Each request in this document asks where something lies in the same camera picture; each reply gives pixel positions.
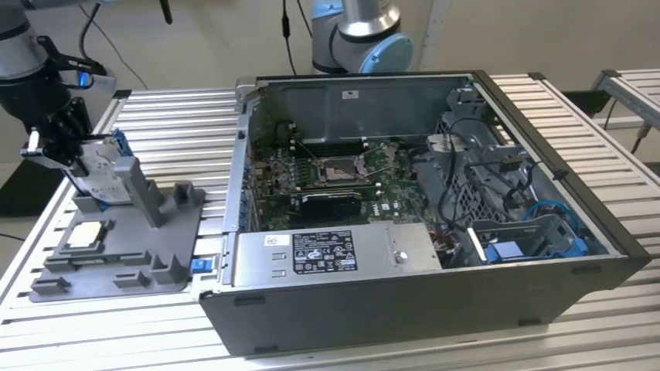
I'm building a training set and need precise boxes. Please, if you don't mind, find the silver power supply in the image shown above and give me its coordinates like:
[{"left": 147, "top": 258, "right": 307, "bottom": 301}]
[{"left": 229, "top": 223, "right": 443, "bottom": 287}]

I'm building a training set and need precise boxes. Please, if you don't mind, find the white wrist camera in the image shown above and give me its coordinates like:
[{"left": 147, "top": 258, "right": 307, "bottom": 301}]
[{"left": 65, "top": 63, "right": 117, "bottom": 94}]

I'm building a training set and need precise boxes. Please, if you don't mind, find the metal locking lever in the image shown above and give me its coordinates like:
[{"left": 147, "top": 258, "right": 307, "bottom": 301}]
[{"left": 293, "top": 139, "right": 321, "bottom": 160}]

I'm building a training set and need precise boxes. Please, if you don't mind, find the green RAM stick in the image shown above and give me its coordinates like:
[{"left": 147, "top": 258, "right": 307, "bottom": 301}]
[{"left": 71, "top": 254, "right": 133, "bottom": 264}]

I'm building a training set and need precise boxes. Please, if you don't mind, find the black box behind table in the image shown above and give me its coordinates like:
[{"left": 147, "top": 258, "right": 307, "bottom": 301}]
[{"left": 560, "top": 90, "right": 611, "bottom": 116}]

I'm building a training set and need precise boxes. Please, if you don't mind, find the light blue wire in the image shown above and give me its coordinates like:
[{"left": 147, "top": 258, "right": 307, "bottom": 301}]
[{"left": 523, "top": 199, "right": 561, "bottom": 225}]

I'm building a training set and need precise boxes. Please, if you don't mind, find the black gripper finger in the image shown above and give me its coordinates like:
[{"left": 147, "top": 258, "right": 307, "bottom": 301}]
[
  {"left": 56, "top": 141, "right": 88, "bottom": 177},
  {"left": 23, "top": 145, "right": 73, "bottom": 181}
]

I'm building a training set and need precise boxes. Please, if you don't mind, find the black graphics card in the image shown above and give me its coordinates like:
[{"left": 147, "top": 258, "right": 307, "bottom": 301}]
[{"left": 299, "top": 192, "right": 361, "bottom": 229}]

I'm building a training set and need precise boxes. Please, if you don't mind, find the black stand with base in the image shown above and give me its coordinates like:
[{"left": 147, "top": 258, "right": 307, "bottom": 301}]
[{"left": 0, "top": 158, "right": 68, "bottom": 217}]

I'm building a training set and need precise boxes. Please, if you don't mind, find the silver CPU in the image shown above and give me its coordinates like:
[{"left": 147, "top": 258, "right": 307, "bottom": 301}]
[{"left": 64, "top": 222, "right": 112, "bottom": 248}]

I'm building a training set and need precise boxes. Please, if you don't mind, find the long black wire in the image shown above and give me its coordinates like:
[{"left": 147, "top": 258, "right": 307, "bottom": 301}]
[{"left": 440, "top": 117, "right": 516, "bottom": 233}]

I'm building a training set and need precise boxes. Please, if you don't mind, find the CPU socket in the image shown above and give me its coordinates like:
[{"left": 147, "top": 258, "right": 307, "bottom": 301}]
[{"left": 316, "top": 156, "right": 371, "bottom": 185}]

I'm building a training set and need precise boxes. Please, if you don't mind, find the grey metal disk bay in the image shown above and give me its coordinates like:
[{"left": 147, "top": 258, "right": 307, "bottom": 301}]
[{"left": 467, "top": 214, "right": 595, "bottom": 267}]

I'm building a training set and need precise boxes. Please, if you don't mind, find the hanging black cable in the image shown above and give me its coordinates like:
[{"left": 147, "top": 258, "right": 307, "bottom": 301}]
[{"left": 280, "top": 0, "right": 299, "bottom": 74}]

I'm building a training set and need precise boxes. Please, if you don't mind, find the black RAM slot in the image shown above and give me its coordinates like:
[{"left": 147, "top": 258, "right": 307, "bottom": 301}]
[{"left": 296, "top": 183, "right": 380, "bottom": 196}]

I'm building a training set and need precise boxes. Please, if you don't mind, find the slatted metal side table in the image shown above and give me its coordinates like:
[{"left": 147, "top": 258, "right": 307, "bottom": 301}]
[{"left": 591, "top": 69, "right": 660, "bottom": 128}]

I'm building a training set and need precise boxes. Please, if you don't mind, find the grey parts rack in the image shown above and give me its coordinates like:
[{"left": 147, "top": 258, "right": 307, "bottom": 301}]
[{"left": 28, "top": 156, "right": 207, "bottom": 305}]

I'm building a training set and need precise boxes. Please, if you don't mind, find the green motherboard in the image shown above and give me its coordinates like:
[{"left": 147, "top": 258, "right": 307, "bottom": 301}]
[{"left": 249, "top": 142, "right": 429, "bottom": 229}]

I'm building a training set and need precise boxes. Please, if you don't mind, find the thin dark wall cable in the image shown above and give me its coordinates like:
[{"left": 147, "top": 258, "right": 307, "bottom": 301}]
[{"left": 97, "top": 22, "right": 149, "bottom": 90}]

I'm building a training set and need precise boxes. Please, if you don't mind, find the open black PC case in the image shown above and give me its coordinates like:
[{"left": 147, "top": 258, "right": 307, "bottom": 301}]
[{"left": 197, "top": 69, "right": 652, "bottom": 356}]

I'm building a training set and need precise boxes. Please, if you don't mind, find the dangling grey cable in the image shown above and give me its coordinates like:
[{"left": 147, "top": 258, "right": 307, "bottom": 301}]
[{"left": 631, "top": 117, "right": 653, "bottom": 155}]

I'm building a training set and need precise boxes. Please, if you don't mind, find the short black wire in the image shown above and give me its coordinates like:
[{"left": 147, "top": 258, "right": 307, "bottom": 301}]
[{"left": 508, "top": 162, "right": 543, "bottom": 209}]

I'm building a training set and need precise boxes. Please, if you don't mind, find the thick black gripper cable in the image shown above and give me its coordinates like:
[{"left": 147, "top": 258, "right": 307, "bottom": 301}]
[{"left": 79, "top": 3, "right": 103, "bottom": 65}]

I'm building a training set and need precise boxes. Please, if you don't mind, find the blue disk carrier in bay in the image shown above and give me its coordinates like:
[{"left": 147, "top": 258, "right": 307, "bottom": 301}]
[{"left": 487, "top": 241, "right": 532, "bottom": 264}]

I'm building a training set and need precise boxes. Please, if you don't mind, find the hard disk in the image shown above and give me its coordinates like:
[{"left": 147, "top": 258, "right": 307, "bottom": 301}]
[{"left": 71, "top": 129, "right": 133, "bottom": 212}]

